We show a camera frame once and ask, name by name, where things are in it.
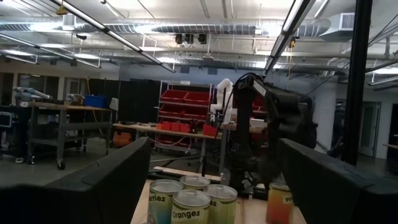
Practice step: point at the black ceiling spotlight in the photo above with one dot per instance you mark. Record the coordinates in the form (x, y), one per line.
(189, 38)
(178, 39)
(202, 38)

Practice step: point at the wooden top workbench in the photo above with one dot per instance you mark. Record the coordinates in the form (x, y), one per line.
(174, 132)

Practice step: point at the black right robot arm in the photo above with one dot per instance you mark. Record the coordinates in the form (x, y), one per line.
(244, 124)

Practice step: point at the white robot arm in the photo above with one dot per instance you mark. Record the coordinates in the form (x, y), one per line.
(225, 93)

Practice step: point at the Corn label tin can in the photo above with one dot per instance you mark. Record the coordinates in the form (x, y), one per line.
(195, 181)

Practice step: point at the blue storage bin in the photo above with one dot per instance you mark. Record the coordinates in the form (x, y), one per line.
(95, 101)

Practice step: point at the light wooden plank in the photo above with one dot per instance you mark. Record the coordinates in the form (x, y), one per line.
(186, 173)

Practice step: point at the metal rack with red bins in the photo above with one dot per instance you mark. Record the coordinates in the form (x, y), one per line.
(183, 99)

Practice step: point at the black rig frame post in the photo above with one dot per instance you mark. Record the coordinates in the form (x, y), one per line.
(357, 93)

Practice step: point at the long ceiling light fixture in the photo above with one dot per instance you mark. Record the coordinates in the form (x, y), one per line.
(289, 25)
(124, 40)
(62, 55)

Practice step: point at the silver spiral air duct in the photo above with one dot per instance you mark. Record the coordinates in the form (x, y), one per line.
(186, 28)

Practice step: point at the Peaches label orange tin can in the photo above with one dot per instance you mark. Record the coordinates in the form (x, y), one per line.
(276, 205)

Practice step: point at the small red bin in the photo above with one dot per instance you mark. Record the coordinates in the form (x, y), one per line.
(166, 126)
(210, 130)
(175, 127)
(185, 128)

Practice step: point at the Tomatoes label tin can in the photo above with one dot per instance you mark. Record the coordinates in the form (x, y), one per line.
(224, 208)

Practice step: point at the white duct vent box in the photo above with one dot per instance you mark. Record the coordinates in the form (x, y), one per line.
(342, 25)

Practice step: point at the orange bag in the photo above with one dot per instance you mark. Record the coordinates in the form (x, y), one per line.
(122, 139)

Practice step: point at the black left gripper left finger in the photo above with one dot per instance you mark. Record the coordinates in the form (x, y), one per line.
(77, 199)

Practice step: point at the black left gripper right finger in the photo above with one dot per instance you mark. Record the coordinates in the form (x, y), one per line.
(342, 196)

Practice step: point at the glass door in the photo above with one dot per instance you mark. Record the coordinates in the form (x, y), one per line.
(369, 127)

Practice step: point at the small monitor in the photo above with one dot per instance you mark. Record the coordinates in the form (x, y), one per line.
(5, 119)

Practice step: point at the Berries label blue tin can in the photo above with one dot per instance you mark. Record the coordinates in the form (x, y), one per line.
(161, 205)

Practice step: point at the Oranges label green tin can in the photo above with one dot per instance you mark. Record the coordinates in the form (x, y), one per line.
(189, 214)

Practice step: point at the black partition wall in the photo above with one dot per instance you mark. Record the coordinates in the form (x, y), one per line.
(136, 99)

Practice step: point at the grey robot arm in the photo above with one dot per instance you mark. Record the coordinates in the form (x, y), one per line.
(31, 93)

